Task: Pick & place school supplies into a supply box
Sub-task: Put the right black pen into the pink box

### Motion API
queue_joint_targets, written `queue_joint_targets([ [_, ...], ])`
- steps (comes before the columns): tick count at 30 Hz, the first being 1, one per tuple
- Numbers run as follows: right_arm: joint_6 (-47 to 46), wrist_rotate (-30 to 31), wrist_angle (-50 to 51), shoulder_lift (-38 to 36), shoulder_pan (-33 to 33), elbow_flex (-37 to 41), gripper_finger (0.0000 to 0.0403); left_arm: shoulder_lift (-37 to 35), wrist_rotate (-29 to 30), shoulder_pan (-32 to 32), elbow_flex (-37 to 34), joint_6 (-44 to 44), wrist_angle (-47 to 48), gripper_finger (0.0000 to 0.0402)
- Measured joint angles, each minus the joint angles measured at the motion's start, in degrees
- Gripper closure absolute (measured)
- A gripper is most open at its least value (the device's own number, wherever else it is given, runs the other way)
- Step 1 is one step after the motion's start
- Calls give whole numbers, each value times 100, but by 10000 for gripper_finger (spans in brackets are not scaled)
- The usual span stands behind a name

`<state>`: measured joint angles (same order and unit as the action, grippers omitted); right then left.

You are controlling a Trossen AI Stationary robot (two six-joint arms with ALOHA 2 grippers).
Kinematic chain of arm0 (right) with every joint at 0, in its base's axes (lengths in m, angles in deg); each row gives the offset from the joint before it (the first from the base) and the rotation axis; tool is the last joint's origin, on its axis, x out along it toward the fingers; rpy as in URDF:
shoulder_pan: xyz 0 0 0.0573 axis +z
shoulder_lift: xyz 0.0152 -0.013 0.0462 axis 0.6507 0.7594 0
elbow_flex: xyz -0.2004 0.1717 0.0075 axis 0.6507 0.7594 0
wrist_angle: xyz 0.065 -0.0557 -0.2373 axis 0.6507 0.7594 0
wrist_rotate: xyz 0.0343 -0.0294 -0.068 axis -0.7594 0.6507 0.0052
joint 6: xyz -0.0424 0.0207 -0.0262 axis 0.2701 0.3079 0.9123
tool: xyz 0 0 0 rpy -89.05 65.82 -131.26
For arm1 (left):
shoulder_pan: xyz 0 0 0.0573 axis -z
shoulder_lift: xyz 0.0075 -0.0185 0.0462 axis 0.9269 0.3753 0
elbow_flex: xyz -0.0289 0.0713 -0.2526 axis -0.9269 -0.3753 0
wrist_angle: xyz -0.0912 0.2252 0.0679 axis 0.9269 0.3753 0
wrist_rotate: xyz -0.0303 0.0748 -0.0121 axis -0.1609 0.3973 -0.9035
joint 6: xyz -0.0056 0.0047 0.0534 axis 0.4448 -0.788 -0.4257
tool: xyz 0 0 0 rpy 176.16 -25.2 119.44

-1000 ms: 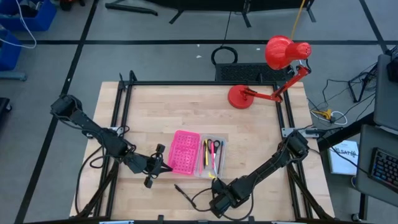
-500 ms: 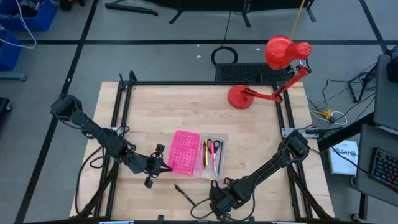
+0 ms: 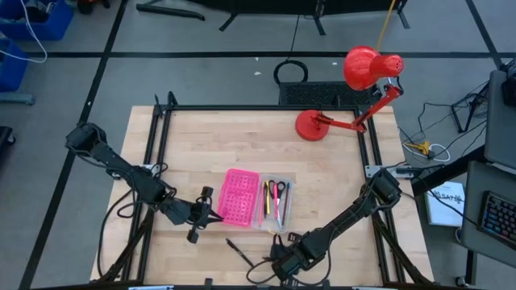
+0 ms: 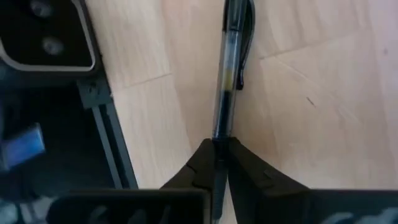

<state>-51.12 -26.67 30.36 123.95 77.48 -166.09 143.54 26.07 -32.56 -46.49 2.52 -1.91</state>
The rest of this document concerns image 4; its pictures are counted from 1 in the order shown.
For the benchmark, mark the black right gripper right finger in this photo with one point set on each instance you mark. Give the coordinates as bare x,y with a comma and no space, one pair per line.
258,183

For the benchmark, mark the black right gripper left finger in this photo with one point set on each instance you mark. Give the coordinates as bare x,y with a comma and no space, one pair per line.
199,171

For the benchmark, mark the black pen with yellow band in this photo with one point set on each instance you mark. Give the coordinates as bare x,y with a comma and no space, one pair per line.
231,62

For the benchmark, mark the blue rectangular object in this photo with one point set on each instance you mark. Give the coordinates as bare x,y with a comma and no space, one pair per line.
21,147

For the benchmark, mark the black aluminium table frame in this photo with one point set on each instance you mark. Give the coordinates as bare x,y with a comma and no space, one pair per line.
112,140

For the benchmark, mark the black table-level camera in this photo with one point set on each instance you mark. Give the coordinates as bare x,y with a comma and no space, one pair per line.
43,34

